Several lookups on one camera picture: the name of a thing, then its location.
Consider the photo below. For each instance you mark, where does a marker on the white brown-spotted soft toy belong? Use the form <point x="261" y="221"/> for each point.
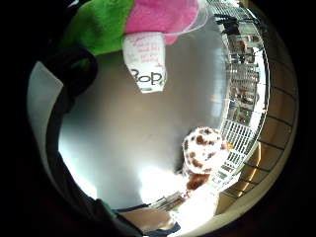
<point x="204" y="151"/>

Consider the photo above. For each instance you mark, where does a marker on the silver metal bar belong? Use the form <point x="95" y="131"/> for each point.
<point x="168" y="201"/>

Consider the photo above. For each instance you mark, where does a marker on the green and pink soft toy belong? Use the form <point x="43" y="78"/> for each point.
<point x="108" y="23"/>

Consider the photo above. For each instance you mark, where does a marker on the white metal railing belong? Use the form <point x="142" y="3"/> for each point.
<point x="245" y="89"/>

